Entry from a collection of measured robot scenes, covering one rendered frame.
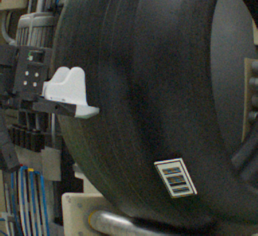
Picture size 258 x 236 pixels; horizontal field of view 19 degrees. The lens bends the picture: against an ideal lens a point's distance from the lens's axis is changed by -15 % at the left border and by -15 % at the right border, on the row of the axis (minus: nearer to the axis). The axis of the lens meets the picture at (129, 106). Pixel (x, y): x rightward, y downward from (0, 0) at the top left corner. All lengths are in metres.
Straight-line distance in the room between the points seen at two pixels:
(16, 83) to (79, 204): 0.41
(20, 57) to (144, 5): 0.17
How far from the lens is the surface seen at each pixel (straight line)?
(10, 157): 0.99
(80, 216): 1.35
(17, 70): 0.98
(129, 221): 1.27
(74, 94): 1.04
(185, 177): 1.02
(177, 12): 1.00
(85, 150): 1.15
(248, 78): 1.73
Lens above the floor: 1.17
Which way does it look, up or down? 3 degrees down
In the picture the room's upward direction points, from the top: 3 degrees clockwise
